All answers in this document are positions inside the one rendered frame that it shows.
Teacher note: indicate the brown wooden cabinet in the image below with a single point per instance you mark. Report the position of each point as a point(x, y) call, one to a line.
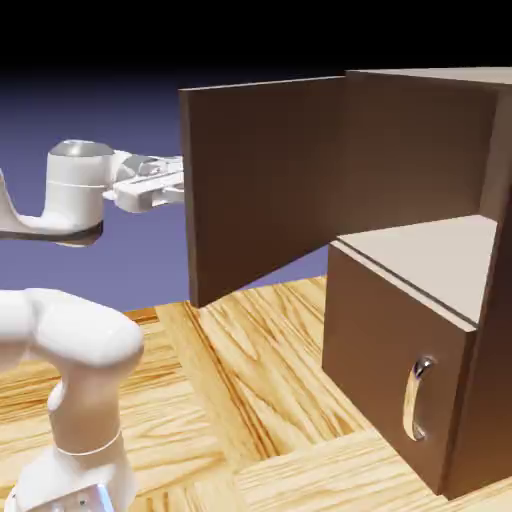
point(420, 144)

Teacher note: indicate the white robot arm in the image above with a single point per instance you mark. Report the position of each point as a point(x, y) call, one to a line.
point(74, 192)

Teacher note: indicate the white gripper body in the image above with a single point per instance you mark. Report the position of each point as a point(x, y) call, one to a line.
point(136, 196)

